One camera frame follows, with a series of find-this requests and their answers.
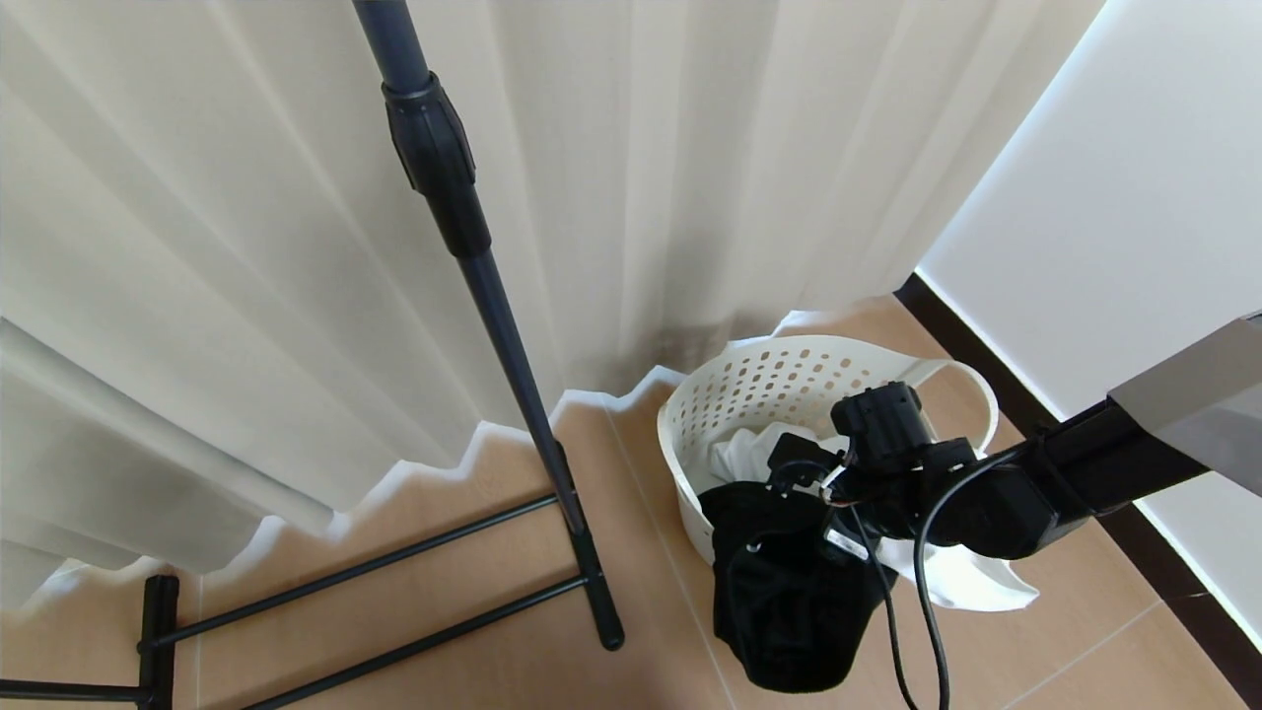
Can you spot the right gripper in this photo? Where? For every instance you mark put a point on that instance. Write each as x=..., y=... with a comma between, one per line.
x=907, y=493

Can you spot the beige curtain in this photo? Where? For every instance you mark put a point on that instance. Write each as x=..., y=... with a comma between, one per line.
x=246, y=247

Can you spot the black clothes rack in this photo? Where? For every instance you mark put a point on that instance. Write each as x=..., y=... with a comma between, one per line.
x=434, y=148

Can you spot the black shorts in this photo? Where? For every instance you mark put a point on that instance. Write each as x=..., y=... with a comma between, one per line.
x=789, y=611

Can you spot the white laundry basket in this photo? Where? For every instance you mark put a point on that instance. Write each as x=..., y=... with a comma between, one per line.
x=769, y=385

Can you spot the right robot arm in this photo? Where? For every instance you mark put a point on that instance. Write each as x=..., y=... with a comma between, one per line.
x=1183, y=414

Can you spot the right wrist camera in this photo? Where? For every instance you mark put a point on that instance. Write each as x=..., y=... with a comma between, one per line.
x=794, y=456

